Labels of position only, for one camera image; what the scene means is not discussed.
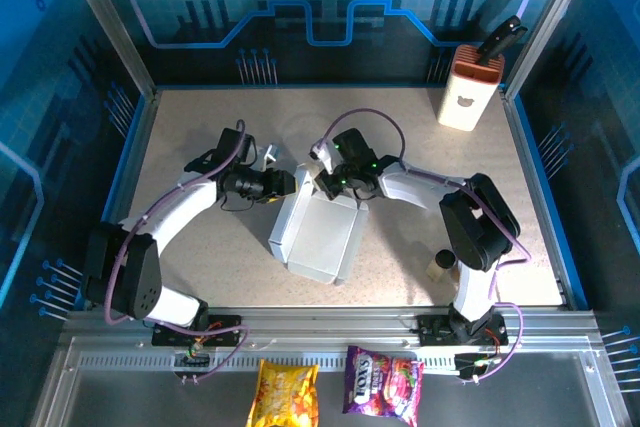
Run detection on white cardboard paper box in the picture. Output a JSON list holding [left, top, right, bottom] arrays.
[[268, 162, 370, 287]]

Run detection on cream knife block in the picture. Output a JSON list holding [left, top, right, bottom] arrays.
[[436, 43, 506, 133]]

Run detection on yellow snack bag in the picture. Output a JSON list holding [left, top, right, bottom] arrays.
[[246, 359, 320, 427]]

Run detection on purple candy bag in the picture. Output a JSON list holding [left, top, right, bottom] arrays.
[[342, 345, 425, 422]]

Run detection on grey metal shelf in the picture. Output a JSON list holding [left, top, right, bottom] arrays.
[[29, 336, 634, 427]]

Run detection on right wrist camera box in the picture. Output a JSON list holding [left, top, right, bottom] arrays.
[[308, 143, 335, 176]]

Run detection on aluminium side rail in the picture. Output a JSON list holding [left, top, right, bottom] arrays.
[[502, 89, 574, 311], [82, 89, 161, 311]]

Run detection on aluminium mounting rail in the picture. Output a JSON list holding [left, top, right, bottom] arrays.
[[62, 305, 601, 348]]

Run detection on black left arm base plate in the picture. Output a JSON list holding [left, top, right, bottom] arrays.
[[149, 314, 245, 348]]

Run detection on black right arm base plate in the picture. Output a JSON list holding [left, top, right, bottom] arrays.
[[417, 313, 510, 348]]

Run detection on small connector board with wires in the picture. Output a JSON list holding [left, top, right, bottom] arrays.
[[453, 351, 504, 387], [172, 341, 211, 386]]

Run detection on black handled knife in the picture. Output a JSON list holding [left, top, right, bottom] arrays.
[[474, 14, 529, 67]]

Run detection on slotted aluminium cable duct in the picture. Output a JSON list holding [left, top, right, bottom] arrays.
[[74, 352, 464, 373]]

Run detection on aluminium frame post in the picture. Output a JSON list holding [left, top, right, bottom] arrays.
[[54, 0, 161, 98], [502, 0, 601, 98]]

